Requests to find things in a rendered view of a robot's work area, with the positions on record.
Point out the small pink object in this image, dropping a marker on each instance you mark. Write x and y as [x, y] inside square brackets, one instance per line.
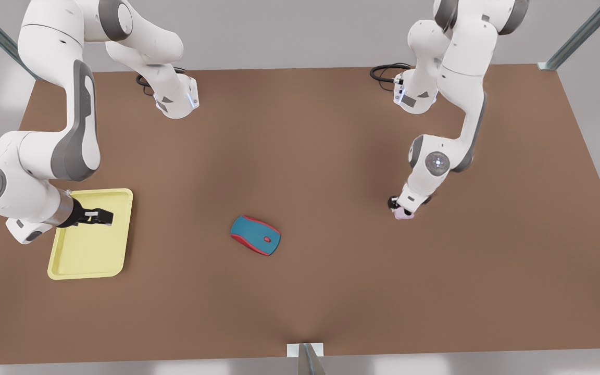
[403, 214]

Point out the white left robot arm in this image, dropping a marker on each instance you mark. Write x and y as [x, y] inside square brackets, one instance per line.
[456, 78]

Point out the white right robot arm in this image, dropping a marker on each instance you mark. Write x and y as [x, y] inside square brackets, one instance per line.
[71, 140]

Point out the yellow plastic tray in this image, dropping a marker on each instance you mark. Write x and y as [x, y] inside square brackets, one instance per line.
[91, 245]

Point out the teal and red computer mouse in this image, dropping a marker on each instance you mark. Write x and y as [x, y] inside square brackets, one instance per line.
[254, 235]

